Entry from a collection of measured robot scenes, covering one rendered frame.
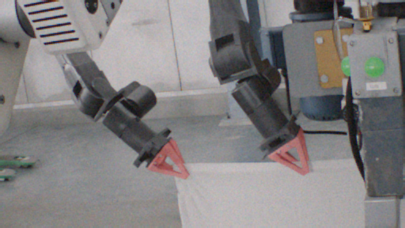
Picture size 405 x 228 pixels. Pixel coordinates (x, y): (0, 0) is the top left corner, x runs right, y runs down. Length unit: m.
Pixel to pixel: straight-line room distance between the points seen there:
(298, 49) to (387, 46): 0.49
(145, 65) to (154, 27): 0.43
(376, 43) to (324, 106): 0.53
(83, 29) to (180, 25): 5.85
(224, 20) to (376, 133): 0.36
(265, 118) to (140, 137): 0.26
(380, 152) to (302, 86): 0.44
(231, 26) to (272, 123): 0.19
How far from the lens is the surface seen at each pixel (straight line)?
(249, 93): 1.16
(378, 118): 1.00
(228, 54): 1.15
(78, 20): 0.80
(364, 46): 0.93
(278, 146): 1.17
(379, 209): 1.04
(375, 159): 1.02
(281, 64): 1.42
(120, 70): 7.01
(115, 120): 1.29
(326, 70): 1.38
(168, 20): 6.69
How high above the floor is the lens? 1.45
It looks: 12 degrees down
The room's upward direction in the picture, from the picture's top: 8 degrees counter-clockwise
